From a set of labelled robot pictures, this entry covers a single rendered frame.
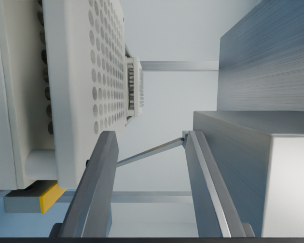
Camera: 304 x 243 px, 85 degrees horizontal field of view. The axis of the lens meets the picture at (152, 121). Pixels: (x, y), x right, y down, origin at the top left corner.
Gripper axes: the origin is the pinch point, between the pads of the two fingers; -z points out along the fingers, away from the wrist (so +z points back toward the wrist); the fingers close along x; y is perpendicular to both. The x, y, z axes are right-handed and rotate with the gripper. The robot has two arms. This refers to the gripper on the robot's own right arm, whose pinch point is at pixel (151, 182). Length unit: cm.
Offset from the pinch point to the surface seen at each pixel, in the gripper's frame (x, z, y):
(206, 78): -109, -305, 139
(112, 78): 5.7, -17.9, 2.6
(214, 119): -8.1, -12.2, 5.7
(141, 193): 8, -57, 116
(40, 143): 10.3, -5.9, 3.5
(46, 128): 10.3, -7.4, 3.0
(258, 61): -28.2, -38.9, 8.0
